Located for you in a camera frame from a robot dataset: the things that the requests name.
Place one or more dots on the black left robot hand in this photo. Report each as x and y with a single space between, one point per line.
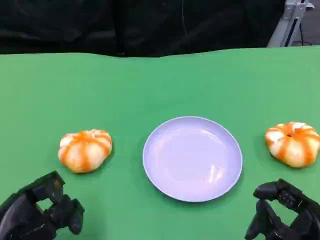
22 217

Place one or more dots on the grey metal frame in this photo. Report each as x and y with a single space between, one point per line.
285 27

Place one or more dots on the orange white toy bread roll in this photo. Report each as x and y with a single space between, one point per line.
293 146
83 151

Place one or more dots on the lilac plate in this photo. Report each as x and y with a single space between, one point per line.
192 160

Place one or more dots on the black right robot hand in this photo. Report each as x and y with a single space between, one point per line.
308 220

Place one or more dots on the black backdrop curtain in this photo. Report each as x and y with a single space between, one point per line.
125 25

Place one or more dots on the green table cloth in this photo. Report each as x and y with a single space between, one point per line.
150 87

